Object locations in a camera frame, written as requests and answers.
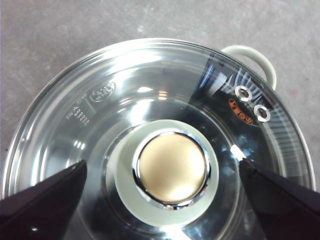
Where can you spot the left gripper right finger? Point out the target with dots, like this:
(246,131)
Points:
(287,210)

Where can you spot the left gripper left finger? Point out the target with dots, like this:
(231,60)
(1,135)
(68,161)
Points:
(40,210)

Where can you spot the glass lid with green knob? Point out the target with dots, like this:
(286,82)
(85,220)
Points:
(172,167)

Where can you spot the pale green electric pot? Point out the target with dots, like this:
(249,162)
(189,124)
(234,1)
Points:
(270,71)

